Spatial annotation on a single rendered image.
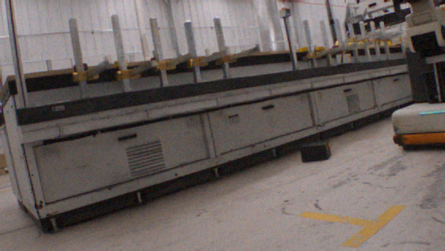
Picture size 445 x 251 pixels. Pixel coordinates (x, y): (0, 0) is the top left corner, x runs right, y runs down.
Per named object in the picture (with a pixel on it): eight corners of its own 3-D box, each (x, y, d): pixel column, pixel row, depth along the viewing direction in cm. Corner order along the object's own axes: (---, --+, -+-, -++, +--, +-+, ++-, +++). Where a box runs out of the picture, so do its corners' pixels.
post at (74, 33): (90, 103, 184) (75, 17, 182) (83, 105, 182) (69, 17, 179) (88, 104, 187) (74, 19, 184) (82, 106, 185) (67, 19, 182)
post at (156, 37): (170, 93, 215) (156, 16, 212) (164, 94, 213) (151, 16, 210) (167, 94, 218) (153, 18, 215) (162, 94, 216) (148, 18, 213)
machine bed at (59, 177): (419, 105, 495) (410, 47, 491) (40, 237, 182) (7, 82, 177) (378, 109, 549) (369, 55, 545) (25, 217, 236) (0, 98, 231)
